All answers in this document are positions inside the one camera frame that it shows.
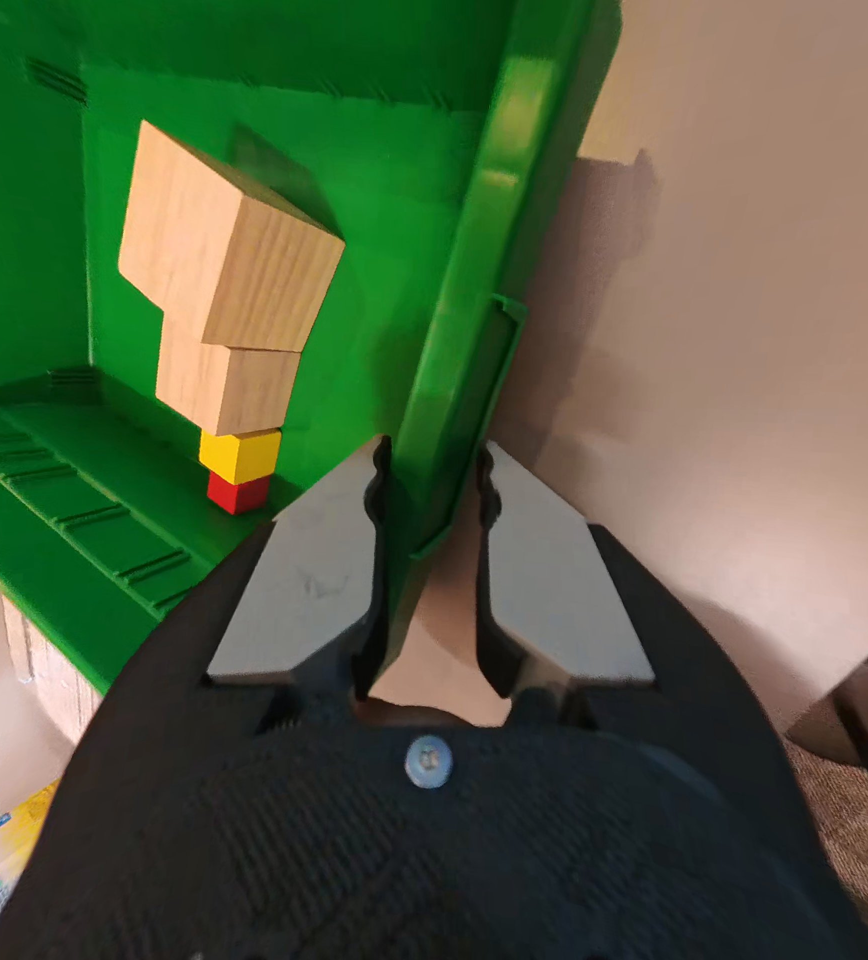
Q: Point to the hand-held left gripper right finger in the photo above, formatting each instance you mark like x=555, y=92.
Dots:
x=561, y=600

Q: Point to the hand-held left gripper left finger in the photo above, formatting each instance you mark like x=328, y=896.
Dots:
x=291, y=600

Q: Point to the small red cube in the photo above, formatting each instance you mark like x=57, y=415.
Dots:
x=237, y=495

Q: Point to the small yellow cube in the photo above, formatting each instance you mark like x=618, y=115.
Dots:
x=239, y=454

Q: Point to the medium wooden cube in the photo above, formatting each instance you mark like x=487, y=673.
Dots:
x=231, y=390

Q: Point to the large wooden cube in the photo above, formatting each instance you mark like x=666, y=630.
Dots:
x=179, y=225

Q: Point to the green plastic bin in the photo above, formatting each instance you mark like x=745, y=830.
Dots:
x=404, y=187

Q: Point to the laminated printed sheet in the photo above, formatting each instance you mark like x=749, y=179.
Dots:
x=51, y=675

